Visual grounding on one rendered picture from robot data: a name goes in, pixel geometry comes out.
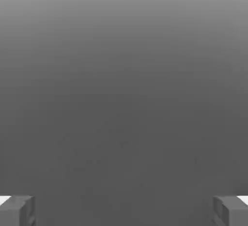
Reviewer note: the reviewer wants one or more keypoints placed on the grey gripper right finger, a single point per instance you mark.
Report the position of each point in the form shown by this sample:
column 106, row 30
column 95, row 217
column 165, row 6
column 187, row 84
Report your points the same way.
column 232, row 212

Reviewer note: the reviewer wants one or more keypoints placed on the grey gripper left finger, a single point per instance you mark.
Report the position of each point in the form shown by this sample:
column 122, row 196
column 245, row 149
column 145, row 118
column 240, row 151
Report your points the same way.
column 15, row 212

